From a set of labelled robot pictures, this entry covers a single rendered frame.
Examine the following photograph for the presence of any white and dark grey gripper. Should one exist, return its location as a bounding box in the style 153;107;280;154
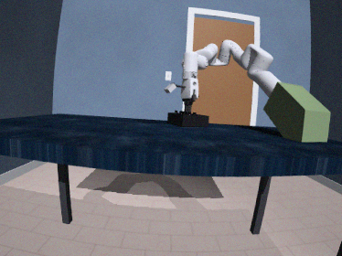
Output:
181;77;198;112

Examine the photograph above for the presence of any black lighting desk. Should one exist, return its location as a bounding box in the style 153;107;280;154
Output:
167;111;209;127

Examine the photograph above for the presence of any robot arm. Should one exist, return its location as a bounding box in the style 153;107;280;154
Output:
182;40;279;98

